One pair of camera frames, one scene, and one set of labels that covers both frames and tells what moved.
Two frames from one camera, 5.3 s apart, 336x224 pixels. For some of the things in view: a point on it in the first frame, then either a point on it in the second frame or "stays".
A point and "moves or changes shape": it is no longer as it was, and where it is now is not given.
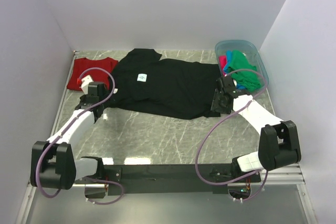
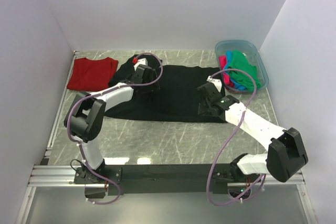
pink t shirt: (222, 62) stays
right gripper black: (216, 106) -> (201, 109)
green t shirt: (243, 71) stays
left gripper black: (83, 98) -> (151, 87)
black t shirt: (166, 88) moves or changes shape
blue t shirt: (228, 56) stays
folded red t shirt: (100, 70) stays
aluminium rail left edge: (75, 55) stays
